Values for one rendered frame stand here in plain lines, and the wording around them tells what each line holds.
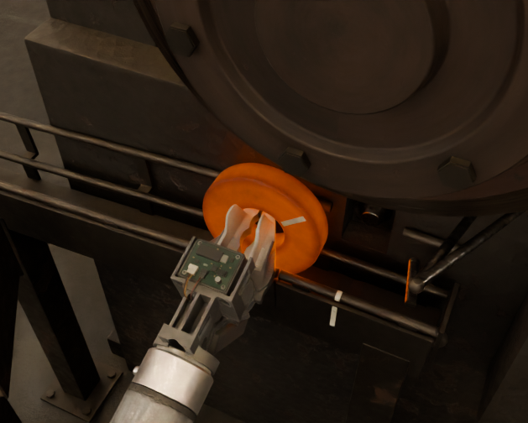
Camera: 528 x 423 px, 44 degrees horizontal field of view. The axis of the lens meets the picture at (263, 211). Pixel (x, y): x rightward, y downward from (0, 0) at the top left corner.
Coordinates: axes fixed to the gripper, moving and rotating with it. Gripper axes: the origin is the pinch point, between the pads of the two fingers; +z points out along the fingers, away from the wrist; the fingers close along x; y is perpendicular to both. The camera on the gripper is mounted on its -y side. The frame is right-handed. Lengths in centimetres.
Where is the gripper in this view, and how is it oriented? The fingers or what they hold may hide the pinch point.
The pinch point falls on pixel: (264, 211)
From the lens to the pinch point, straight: 77.2
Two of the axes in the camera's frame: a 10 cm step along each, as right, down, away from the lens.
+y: -1.1, -4.8, -8.7
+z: 4.1, -8.2, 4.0
